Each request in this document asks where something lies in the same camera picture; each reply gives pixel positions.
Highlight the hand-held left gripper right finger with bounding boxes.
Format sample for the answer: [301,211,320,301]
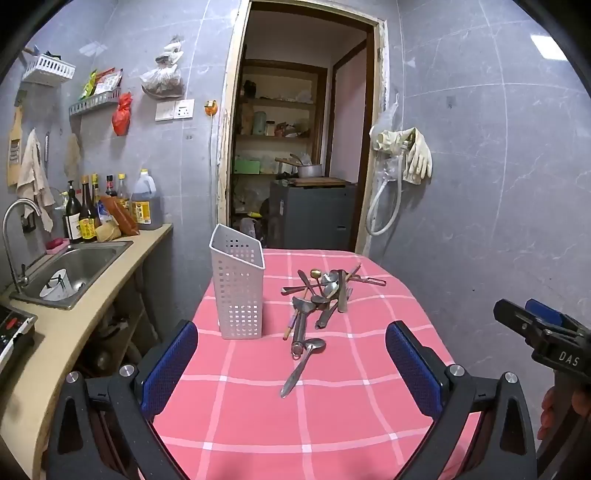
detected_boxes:
[385,320,539,480]

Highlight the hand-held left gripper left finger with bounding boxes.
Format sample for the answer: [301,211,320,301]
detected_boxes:
[46,320,199,480]

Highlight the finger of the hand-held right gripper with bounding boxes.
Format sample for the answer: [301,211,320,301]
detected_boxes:
[525,298,587,333]
[493,299,552,358]

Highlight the white perforated utensil holder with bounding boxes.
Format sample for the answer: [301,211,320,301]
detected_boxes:
[209,224,266,341]

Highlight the pile of metal utensils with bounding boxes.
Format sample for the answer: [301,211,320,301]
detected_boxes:
[281,263,387,330]

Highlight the steel spoon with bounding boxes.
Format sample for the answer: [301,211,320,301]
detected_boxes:
[279,338,327,399]

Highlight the gold spoon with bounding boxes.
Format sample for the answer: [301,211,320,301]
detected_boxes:
[305,268,323,301]

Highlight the person's right hand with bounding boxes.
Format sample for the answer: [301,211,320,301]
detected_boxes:
[537,385,591,441]

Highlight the beige kitchen counter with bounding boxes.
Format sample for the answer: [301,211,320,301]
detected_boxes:
[0,224,174,467]

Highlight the pink checked tablecloth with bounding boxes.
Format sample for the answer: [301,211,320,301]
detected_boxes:
[150,248,483,480]

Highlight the steel sink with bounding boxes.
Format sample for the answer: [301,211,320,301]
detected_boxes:
[9,240,134,311]

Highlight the white cup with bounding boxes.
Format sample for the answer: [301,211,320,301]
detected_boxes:
[39,272,72,302]

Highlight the orange red packet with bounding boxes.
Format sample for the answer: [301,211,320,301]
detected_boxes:
[99,196,140,237]

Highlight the black stove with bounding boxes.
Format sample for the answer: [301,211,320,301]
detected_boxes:
[0,305,38,365]

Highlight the large dark oil jug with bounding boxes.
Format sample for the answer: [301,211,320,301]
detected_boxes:
[130,169,164,230]

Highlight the black pump bottle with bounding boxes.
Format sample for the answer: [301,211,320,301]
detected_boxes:
[62,180,84,244]

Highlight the grey cabinet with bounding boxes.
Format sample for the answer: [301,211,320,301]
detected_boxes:
[269,179,358,252]

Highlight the cream rubber gloves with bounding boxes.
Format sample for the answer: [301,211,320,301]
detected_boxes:
[372,128,433,186]

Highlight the wooden cutting board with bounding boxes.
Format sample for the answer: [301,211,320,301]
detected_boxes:
[288,176,349,188]

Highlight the steel faucet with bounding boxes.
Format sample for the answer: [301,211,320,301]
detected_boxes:
[2,198,43,294]

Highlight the beige cloth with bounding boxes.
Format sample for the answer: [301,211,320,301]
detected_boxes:
[64,133,83,181]

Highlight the beige towel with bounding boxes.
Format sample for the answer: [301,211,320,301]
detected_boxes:
[16,129,56,232]

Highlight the clear plastic bag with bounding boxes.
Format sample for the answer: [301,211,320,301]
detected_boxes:
[369,92,402,139]

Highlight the red plastic bag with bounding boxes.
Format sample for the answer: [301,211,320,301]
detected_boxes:
[112,92,134,137]

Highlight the wooden shelf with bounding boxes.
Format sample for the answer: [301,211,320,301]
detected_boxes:
[233,59,329,217]

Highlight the clear bag with dark contents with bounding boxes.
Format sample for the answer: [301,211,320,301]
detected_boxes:
[140,36,185,100]

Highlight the white hose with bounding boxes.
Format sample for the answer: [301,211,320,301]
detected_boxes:
[366,175,402,236]

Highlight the wooden door frame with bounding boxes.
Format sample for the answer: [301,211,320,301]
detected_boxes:
[216,0,387,254]

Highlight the wooden spatula on wall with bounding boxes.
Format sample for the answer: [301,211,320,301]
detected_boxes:
[6,99,25,188]

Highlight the grey wall rack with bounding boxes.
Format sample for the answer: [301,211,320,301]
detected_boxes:
[68,90,122,117]

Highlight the white wall basket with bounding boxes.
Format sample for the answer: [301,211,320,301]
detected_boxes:
[21,53,76,86]

